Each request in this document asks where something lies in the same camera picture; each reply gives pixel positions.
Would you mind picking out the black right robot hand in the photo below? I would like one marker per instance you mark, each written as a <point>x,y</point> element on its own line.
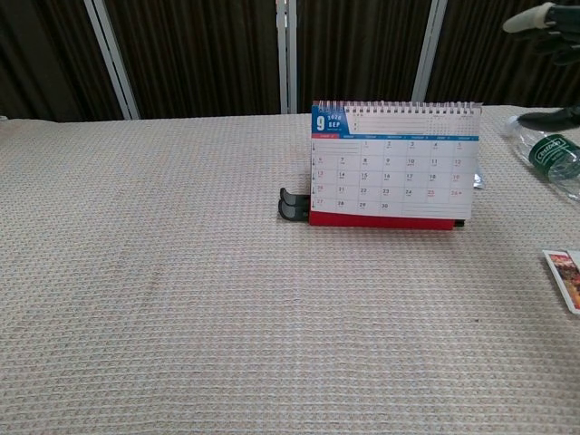
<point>559,27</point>

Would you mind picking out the red desk calendar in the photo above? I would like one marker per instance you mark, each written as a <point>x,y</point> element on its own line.
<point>394,176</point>

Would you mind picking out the clear water bottle green label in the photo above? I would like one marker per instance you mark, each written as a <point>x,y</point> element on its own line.
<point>553,156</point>

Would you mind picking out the silver foil packet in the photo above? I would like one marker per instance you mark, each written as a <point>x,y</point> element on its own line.
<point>479,182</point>

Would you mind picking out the printed snack packet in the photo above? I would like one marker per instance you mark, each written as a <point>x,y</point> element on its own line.
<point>566,278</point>

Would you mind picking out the dark brown curtain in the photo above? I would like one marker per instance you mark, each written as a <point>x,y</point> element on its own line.
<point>199,50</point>

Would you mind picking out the beige woven tablecloth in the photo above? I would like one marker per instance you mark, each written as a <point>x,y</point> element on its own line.
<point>181,281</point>

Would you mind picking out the white metal frame post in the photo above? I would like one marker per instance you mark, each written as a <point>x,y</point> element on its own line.
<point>428,50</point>
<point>113,59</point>
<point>286,54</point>

